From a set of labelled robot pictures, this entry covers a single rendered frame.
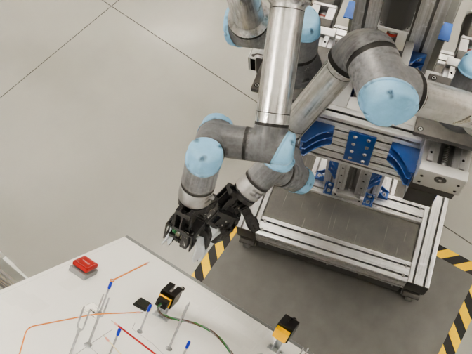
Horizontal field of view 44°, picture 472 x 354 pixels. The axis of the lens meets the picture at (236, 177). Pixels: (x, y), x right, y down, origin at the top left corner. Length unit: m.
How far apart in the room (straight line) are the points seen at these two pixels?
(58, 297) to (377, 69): 0.94
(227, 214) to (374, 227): 1.23
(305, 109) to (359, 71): 0.25
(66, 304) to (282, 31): 0.84
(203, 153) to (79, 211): 1.87
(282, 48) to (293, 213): 1.46
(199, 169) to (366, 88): 0.39
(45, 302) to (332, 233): 1.43
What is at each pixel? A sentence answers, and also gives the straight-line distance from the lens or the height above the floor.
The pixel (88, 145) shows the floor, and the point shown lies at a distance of 3.17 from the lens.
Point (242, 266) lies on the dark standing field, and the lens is 2.74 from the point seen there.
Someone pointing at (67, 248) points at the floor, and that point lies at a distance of 2.93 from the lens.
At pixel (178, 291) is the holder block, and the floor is 1.11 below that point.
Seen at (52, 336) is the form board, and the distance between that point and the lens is 1.44.
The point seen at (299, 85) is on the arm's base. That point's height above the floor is 1.18.
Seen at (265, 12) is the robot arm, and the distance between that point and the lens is 1.63.
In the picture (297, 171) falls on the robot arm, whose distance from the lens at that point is 1.50.
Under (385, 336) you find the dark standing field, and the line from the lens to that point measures 2.70.
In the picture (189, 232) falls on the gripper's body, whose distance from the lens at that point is 1.31.
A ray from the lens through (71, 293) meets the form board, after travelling 1.58.
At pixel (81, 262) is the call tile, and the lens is 1.65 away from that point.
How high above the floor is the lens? 2.59
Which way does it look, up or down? 62 degrees down
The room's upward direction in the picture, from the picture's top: 6 degrees counter-clockwise
